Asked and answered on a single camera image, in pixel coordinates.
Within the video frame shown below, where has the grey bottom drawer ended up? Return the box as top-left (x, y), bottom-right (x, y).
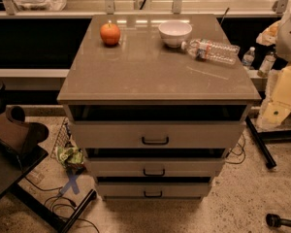
top-left (96, 183), bottom-right (211, 198)

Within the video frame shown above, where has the grey drawer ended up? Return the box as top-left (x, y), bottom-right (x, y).
top-left (85, 158), bottom-right (223, 178)
top-left (69, 121), bottom-right (245, 149)
top-left (96, 183), bottom-right (211, 198)

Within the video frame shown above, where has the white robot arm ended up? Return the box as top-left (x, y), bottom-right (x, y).
top-left (256, 5), bottom-right (291, 129)

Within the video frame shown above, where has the grey drawer cabinet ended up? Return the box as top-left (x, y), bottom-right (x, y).
top-left (56, 13), bottom-right (262, 202)

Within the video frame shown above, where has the grey top drawer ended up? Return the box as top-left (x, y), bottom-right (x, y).
top-left (69, 121), bottom-right (245, 149)

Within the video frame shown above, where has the grey middle drawer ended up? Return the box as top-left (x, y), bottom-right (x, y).
top-left (85, 158), bottom-right (223, 178)

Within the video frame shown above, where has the white bowl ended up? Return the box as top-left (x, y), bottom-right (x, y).
top-left (158, 20), bottom-right (192, 48)

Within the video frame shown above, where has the clear plastic water bottle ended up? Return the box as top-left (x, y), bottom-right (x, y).
top-left (180, 39), bottom-right (240, 65)

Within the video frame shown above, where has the red apple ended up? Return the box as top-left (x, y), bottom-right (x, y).
top-left (100, 22), bottom-right (120, 46)

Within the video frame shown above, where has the green crumpled bag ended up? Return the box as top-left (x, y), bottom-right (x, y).
top-left (55, 147), bottom-right (83, 169)

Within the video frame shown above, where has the blue tape cross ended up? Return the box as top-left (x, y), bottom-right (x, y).
top-left (59, 170), bottom-right (80, 194)

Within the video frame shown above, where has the small water bottle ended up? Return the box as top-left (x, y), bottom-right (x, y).
top-left (242, 47), bottom-right (255, 70)

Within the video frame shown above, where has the small yellowish bottle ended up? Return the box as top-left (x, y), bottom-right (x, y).
top-left (257, 50), bottom-right (276, 78)

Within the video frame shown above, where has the black stand leg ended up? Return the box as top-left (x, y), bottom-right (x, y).
top-left (245, 116), bottom-right (276, 170)

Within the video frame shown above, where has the brown curved object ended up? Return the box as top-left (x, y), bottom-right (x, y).
top-left (0, 106), bottom-right (49, 160)

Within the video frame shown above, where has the black table left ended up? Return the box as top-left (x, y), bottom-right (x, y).
top-left (0, 146), bottom-right (96, 233)

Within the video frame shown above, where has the black cylinder on floor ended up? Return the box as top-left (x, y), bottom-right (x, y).
top-left (266, 214), bottom-right (291, 228)

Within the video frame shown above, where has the wire basket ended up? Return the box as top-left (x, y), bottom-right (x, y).
top-left (50, 117), bottom-right (71, 159)

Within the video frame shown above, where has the black cable behind cabinet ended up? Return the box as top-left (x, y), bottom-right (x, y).
top-left (225, 133), bottom-right (247, 165)

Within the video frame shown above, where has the black floor cable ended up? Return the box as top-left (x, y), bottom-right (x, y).
top-left (23, 176), bottom-right (101, 233)

